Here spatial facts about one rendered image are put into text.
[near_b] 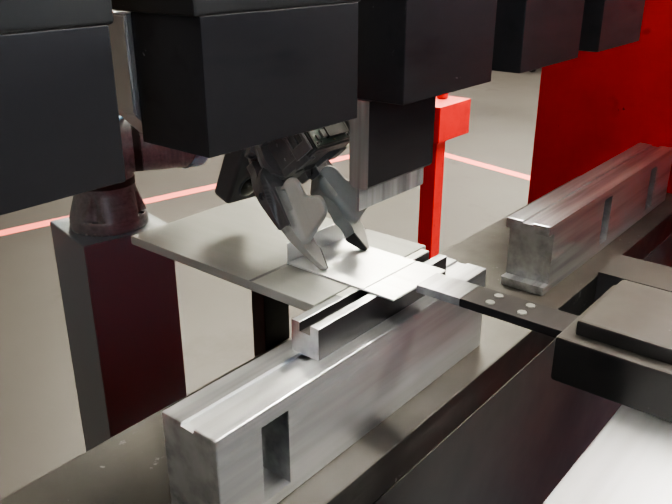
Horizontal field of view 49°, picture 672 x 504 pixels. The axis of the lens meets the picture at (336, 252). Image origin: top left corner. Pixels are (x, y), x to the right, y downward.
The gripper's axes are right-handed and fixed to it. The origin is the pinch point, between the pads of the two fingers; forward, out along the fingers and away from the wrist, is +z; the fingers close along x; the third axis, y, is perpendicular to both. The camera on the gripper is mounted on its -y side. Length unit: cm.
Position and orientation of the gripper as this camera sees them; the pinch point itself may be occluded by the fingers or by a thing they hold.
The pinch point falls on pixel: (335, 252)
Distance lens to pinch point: 73.8
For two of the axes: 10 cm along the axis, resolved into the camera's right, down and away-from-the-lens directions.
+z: 5.0, 8.6, -0.9
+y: 5.9, -4.1, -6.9
